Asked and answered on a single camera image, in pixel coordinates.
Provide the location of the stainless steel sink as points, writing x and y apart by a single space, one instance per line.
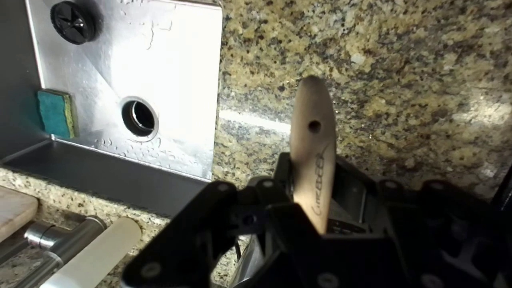
160 64

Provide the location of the wooden spatula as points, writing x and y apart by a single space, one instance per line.
314 160

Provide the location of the black sink stopper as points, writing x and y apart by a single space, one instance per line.
74 22

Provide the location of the metal sink faucet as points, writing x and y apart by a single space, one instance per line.
58 240

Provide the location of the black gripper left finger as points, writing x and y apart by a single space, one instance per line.
186 240

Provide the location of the wooden board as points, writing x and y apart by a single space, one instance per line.
15 210

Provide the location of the green sponge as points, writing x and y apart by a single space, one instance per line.
55 112

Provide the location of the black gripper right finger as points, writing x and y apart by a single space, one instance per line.
426 240

